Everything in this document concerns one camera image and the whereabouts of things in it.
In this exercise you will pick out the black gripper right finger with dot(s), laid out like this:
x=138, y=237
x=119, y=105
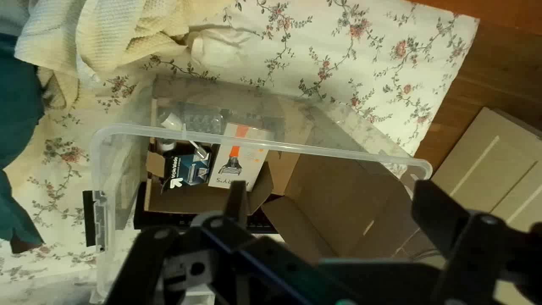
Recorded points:
x=485, y=254

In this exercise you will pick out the small white plastic object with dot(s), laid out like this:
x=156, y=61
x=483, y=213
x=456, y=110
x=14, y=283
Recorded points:
x=172, y=120

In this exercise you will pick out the cream towel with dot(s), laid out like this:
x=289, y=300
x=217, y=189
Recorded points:
x=102, y=34

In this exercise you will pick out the black container latch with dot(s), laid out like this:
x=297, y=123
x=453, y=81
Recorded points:
x=90, y=220

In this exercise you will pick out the black box with label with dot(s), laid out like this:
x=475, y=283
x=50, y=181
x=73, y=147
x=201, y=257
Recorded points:
x=192, y=167

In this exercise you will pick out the white orange razor package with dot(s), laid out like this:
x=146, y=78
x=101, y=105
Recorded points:
x=238, y=157

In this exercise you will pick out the teal cloth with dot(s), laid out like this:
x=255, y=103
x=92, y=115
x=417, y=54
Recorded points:
x=18, y=112

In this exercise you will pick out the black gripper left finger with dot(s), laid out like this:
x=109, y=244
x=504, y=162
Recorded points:
x=170, y=247

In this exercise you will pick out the clear plastic storage container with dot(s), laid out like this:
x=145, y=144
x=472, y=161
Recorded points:
x=316, y=147

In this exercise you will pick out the floral bed sheet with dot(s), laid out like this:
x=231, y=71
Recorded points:
x=339, y=56

